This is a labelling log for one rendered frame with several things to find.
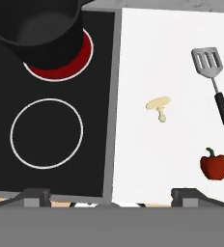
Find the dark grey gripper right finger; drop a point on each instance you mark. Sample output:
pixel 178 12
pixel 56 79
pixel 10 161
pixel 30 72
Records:
pixel 188 197

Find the black hob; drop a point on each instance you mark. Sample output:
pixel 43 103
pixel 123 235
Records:
pixel 52 128

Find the pale yellow mushroom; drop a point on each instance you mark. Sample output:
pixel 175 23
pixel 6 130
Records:
pixel 159 104

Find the red bell pepper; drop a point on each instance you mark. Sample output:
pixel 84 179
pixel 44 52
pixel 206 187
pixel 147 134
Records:
pixel 214 165

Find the black cooking pot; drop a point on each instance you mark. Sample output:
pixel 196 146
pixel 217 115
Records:
pixel 43 29

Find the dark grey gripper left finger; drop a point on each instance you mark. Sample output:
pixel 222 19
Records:
pixel 33 197

